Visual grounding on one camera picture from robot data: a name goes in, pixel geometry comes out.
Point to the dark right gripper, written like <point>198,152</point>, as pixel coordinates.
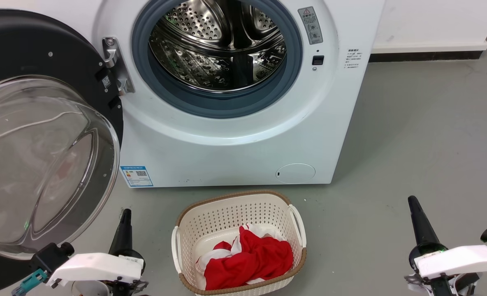
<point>426,248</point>

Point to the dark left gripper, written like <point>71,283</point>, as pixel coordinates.
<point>138,257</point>

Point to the black round glass washer door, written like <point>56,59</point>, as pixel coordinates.
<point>42,144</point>

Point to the white front-load washing machine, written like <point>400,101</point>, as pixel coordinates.
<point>227,156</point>

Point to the silver metal door hinge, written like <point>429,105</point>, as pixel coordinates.
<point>114,57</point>

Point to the blue energy label sticker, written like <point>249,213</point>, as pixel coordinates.
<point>137,176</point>

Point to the beige perforated laundry basket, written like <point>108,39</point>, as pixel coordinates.
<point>227,213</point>

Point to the red and white garment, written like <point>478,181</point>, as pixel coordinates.
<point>251,259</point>

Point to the round white filter cover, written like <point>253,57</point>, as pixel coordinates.
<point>295,173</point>

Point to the black baseboard strip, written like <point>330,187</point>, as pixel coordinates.
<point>424,56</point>

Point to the steel perforated washer drum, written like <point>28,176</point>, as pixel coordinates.
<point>194,65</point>

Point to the grey warning sticker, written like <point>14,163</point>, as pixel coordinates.
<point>310,25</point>

